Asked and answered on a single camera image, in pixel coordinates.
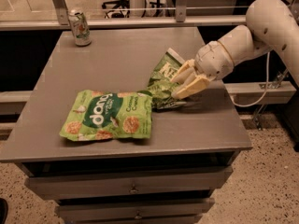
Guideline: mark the top grey drawer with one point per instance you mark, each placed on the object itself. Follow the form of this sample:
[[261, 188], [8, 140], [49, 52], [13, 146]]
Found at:
[[128, 183]]

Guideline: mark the grey drawer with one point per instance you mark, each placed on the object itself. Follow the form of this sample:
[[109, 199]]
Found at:
[[104, 212], [128, 183]]

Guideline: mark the grey metal railing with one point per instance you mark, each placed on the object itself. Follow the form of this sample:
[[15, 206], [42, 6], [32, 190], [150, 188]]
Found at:
[[20, 15]]

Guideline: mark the green jalapeno chip bag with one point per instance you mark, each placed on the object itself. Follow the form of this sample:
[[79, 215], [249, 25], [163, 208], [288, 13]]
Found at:
[[160, 85]]

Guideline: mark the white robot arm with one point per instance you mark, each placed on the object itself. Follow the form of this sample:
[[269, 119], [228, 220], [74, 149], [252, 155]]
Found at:
[[269, 25]]

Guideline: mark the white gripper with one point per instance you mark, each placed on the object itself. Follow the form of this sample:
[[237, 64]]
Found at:
[[212, 60]]

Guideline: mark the white green soda can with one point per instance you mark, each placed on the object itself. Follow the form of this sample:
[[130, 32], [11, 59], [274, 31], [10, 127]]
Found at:
[[79, 27]]

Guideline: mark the grey drawer cabinet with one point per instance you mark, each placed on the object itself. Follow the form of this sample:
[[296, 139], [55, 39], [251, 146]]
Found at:
[[206, 132]]

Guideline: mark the green rice chip bag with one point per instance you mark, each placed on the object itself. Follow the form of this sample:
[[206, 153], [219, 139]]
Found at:
[[99, 115]]

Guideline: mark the black shoe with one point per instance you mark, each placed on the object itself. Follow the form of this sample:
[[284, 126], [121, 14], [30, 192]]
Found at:
[[3, 210]]

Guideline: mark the black office chair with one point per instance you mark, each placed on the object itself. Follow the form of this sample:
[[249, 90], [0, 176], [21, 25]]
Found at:
[[129, 9]]

